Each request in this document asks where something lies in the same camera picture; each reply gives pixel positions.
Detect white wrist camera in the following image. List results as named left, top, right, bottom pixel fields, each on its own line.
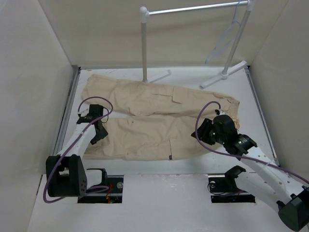
left=215, top=109, right=227, bottom=116
left=77, top=108, right=89, bottom=120

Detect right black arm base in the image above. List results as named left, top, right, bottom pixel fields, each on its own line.
left=207, top=166, right=255, bottom=203

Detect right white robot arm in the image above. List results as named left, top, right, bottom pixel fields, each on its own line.
left=192, top=115, right=309, bottom=232

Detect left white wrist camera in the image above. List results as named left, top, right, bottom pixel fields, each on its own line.
left=77, top=108, right=89, bottom=120

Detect beige trousers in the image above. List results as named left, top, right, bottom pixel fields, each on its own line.
left=82, top=74, right=240, bottom=161

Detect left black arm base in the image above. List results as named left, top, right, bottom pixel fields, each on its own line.
left=77, top=168, right=124, bottom=204

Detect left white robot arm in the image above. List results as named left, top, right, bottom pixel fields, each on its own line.
left=43, top=104, right=109, bottom=203

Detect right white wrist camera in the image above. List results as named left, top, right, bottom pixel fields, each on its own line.
left=215, top=109, right=227, bottom=116

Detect left metal side rail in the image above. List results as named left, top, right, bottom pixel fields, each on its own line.
left=51, top=65, right=81, bottom=156

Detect white clothes rack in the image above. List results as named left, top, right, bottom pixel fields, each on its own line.
left=140, top=0, right=256, bottom=89

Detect translucent blue clothes hanger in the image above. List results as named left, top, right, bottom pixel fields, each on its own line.
left=205, top=0, right=249, bottom=65

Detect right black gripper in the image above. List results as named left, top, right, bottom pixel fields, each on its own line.
left=191, top=118, right=226, bottom=145

